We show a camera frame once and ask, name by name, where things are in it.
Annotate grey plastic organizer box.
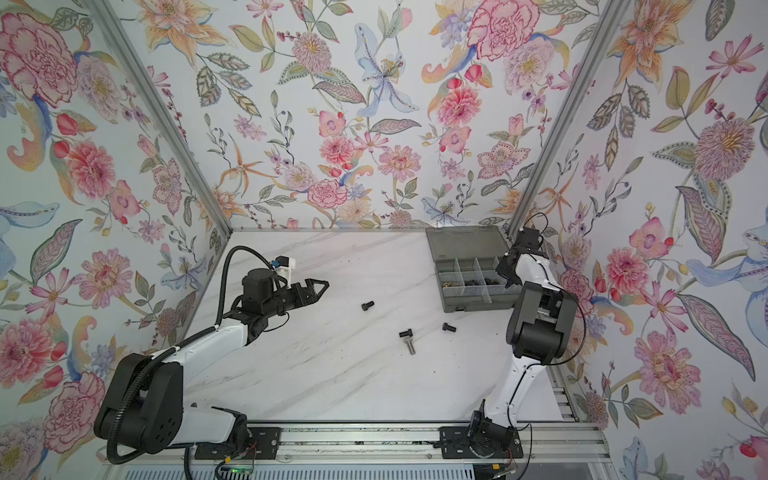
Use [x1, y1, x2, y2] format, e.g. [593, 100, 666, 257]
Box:
[425, 225, 521, 313]

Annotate aluminium corner post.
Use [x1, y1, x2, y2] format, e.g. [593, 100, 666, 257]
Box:
[84, 0, 233, 240]
[507, 0, 628, 241]

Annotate aluminium corner post left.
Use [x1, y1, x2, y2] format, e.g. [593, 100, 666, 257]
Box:
[84, 0, 233, 240]

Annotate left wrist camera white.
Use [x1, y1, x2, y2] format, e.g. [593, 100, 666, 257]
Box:
[272, 255, 296, 284]

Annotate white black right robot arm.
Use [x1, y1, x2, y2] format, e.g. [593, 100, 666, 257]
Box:
[465, 227, 579, 459]

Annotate aluminium corner post right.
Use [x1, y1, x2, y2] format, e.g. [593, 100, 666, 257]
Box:
[507, 0, 628, 241]

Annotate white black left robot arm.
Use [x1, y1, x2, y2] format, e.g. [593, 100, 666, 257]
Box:
[94, 269, 330, 465]

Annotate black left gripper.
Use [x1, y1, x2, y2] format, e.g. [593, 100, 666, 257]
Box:
[261, 277, 329, 320]

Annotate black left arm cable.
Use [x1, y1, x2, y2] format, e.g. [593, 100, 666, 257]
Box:
[215, 245, 277, 325]

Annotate silver bolt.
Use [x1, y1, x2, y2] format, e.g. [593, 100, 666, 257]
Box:
[405, 337, 416, 355]

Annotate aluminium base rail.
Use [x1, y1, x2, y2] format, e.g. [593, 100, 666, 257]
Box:
[98, 422, 610, 466]

